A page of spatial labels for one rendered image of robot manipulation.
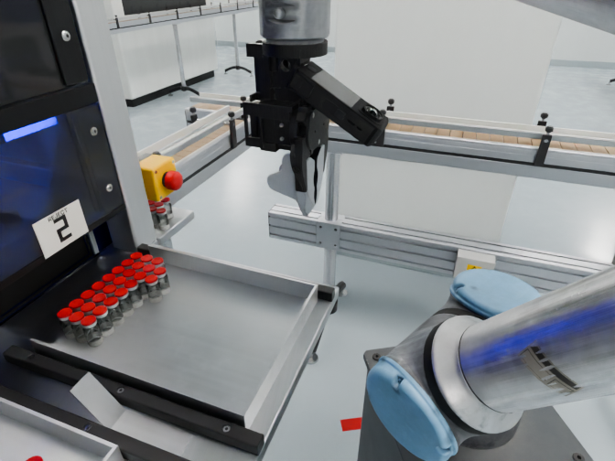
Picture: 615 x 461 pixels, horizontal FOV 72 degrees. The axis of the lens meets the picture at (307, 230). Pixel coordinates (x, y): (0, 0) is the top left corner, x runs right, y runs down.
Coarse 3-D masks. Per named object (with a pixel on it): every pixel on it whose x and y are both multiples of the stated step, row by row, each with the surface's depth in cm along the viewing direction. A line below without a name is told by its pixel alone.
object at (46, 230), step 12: (72, 204) 66; (48, 216) 62; (72, 216) 67; (36, 228) 61; (48, 228) 63; (72, 228) 67; (84, 228) 69; (48, 240) 63; (72, 240) 67; (48, 252) 64
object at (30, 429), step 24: (0, 408) 52; (24, 408) 50; (0, 432) 51; (24, 432) 51; (48, 432) 51; (72, 432) 48; (0, 456) 49; (24, 456) 49; (48, 456) 49; (72, 456) 49; (96, 456) 49; (120, 456) 47
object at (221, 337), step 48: (192, 288) 74; (240, 288) 74; (288, 288) 72; (144, 336) 65; (192, 336) 65; (240, 336) 65; (288, 336) 60; (144, 384) 54; (192, 384) 57; (240, 384) 57
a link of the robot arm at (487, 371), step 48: (576, 288) 32; (432, 336) 43; (480, 336) 39; (528, 336) 34; (576, 336) 30; (384, 384) 44; (432, 384) 41; (480, 384) 38; (528, 384) 34; (576, 384) 31; (432, 432) 41; (480, 432) 40
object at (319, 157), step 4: (316, 148) 53; (320, 148) 53; (324, 148) 54; (316, 152) 52; (320, 152) 53; (312, 156) 52; (316, 156) 52; (320, 156) 53; (316, 160) 52; (320, 160) 54; (316, 164) 52; (320, 164) 54; (280, 168) 56; (316, 168) 53; (320, 168) 54; (316, 172) 53; (320, 172) 54; (316, 176) 54; (320, 176) 55; (316, 180) 54; (320, 180) 55; (316, 184) 54; (320, 184) 55; (316, 188) 54; (316, 192) 55; (316, 196) 55; (316, 200) 55
